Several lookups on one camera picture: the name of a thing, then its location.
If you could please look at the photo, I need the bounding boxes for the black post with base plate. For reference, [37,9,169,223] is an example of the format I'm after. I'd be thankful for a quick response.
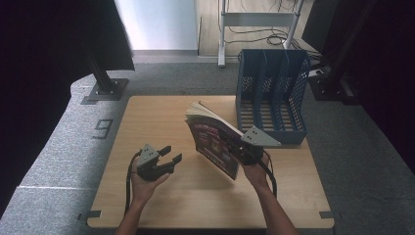
[85,53,130,102]

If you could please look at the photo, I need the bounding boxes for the purple cover paperback book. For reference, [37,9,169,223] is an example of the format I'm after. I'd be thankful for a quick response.
[184,101,253,181]

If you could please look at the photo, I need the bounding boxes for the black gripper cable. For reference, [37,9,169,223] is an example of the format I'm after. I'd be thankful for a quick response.
[124,150,143,215]
[257,149,278,199]

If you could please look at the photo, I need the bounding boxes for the black stand with base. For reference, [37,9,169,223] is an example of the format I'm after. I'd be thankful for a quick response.
[307,0,380,106]

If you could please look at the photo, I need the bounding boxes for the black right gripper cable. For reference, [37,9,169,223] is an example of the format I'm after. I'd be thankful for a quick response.
[257,149,278,199]

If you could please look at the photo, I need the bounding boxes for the blue mesh file rack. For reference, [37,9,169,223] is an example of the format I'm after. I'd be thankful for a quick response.
[235,48,312,146]

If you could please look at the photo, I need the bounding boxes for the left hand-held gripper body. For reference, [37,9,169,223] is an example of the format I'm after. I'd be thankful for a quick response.
[135,143,176,182]

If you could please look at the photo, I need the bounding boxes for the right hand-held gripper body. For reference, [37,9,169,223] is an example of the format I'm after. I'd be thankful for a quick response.
[229,125,282,166]

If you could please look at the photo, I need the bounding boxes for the white metal stand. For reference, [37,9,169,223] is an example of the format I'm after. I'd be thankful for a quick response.
[217,0,306,69]

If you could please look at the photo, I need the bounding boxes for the black floor cables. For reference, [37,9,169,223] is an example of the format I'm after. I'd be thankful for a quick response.
[224,0,325,62]

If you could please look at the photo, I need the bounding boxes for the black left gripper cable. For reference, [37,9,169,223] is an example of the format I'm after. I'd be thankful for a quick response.
[124,150,143,215]

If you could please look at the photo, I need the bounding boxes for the person's right hand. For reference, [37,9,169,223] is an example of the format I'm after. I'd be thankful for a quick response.
[242,152,272,191]

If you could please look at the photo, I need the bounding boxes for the dark curtain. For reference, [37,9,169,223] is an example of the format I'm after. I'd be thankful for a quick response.
[0,0,136,217]
[301,0,415,174]

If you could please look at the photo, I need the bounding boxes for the person's left hand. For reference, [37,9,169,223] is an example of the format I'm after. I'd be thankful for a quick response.
[130,167,171,206]

